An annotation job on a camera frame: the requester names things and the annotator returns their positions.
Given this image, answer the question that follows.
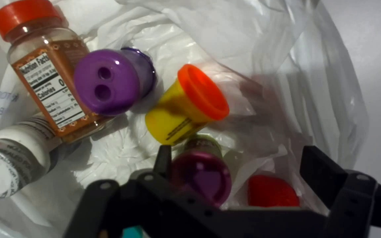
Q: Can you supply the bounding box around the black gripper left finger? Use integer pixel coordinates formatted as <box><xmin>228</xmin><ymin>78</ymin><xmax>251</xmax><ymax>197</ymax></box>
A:
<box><xmin>153</xmin><ymin>144</ymin><xmax>173</xmax><ymax>178</ymax></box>

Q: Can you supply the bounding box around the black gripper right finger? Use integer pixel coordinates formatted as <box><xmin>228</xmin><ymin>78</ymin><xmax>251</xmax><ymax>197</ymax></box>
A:
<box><xmin>298</xmin><ymin>144</ymin><xmax>349</xmax><ymax>211</ymax></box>

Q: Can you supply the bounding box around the yellow tub magenta lid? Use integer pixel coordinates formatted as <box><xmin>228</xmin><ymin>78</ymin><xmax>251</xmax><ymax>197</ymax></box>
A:
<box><xmin>169</xmin><ymin>133</ymin><xmax>234</xmax><ymax>209</ymax></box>

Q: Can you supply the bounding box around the yellow tub orange lid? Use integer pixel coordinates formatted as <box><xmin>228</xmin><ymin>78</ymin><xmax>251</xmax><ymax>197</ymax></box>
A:
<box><xmin>144</xmin><ymin>63</ymin><xmax>231</xmax><ymax>147</ymax></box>

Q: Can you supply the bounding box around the purple two-hole cup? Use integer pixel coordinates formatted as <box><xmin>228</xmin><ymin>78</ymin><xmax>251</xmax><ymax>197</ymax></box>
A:
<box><xmin>72</xmin><ymin>46</ymin><xmax>158</xmax><ymax>117</ymax></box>

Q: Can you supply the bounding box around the white plastic bottle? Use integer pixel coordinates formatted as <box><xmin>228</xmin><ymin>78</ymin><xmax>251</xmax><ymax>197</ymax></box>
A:
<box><xmin>0</xmin><ymin>116</ymin><xmax>64</xmax><ymax>199</ymax></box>

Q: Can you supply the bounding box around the yellow tub red lid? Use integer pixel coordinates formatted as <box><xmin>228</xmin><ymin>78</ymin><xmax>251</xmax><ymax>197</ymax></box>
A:
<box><xmin>247</xmin><ymin>173</ymin><xmax>301</xmax><ymax>209</ymax></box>

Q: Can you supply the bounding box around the clear plastic bag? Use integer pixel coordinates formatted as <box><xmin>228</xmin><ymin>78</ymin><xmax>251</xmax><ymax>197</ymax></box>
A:
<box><xmin>0</xmin><ymin>0</ymin><xmax>370</xmax><ymax>238</ymax></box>

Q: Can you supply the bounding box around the spice jar red lid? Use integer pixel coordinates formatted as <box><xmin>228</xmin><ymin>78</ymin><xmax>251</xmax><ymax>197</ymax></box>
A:
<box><xmin>0</xmin><ymin>0</ymin><xmax>108</xmax><ymax>143</ymax></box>

